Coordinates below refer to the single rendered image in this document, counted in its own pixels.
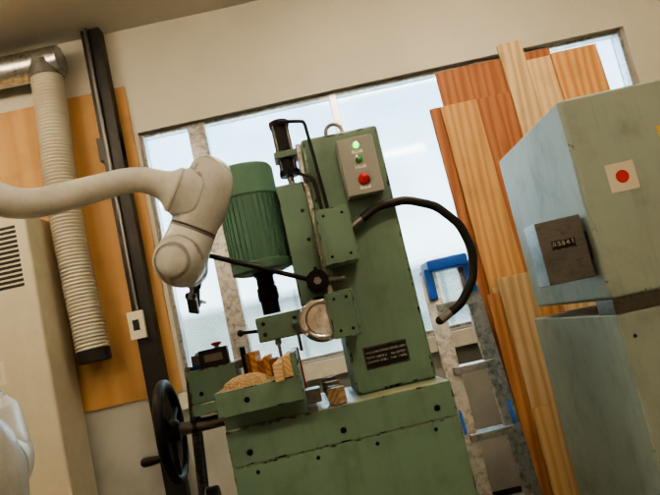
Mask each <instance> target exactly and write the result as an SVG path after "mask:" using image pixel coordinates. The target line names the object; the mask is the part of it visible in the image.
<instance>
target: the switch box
mask: <svg viewBox="0 0 660 495"><path fill-rule="evenodd" d="M355 141H357V142H358V143H359V148H357V149H354V148H353V146H352V144H353V142H355ZM358 149H362V151H363V152H360V153H355V154H352V151H353V150H358ZM335 150H336V154H337V158H338V162H339V167H340V171H341V175H342V180H343V184H344V188H345V193H346V197H347V201H350V200H355V199H360V198H365V197H369V196H374V195H379V194H382V193H383V191H384V185H383V181H382V176H381V172H380V168H379V164H378V160H377V155H376V151H375V147H374V143H373V139H372V135H371V134H368V135H364V136H359V137H350V138H345V139H340V140H337V141H336V145H335ZM357 155H361V156H362V157H363V162H362V163H360V164H357V163H356V162H355V157H356V156H357ZM361 164H366V167H363V168H358V169H356V167H355V166H357V165H361ZM361 173H366V174H367V175H368V176H369V181H368V183H367V184H361V183H360V182H359V181H358V176H359V175H360V174H361ZM366 185H371V188H368V189H363V190H361V189H360V187H361V186H366Z"/></svg>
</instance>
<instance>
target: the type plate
mask: <svg viewBox="0 0 660 495"><path fill-rule="evenodd" d="M362 351H363V355H364V359H365V364H366V368H367V370H370V369H375V368H379V367H383V366H388V365H392V364H396V363H401V362H405V361H409V360H411V358H410V354H409V350H408V346H407V342H406V339H402V340H398V341H393V342H389V343H385V344H380V345H376V346H372V347H367V348H363V349H362Z"/></svg>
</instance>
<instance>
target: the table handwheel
mask: <svg viewBox="0 0 660 495"><path fill-rule="evenodd" d="M164 392H165V394H166V396H167V398H168V401H169V403H170V406H171V410H172V414H171V419H170V421H168V419H167V418H166V416H165V414H164V413H163V397H164ZM152 417H153V427H154V434H155V440H156V445H157V450H158V454H159V458H160V461H161V464H162V466H163V469H164V471H165V474H166V476H167V478H168V479H169V481H170V482H171V483H172V484H173V485H175V486H181V485H183V484H184V483H185V481H186V479H187V477H188V472H189V446H188V437H187V435H189V434H192V429H193V428H192V427H193V426H192V424H191V422H190V421H184V416H183V412H182V408H181V405H180V402H179V399H178V396H177V394H176V391H175V389H174V387H173V386H172V384H171V383H170V382H169V381H167V380H160V381H158V382H157V383H156V385H155V387H154V391H153V397H152ZM196 426H197V429H198V430H199V431H200V432H201V431H205V430H209V429H213V428H218V427H222V426H225V423H224V418H221V419H219V418H218V414H215V415H211V416H207V417H202V418H199V419H198V421H197V423H196ZM177 442H178V446H179V453H178V446H177ZM168 444H170V445H171V450H172V455H173V460H174V463H173V461H172V458H171V454H170V450H169V446H168Z"/></svg>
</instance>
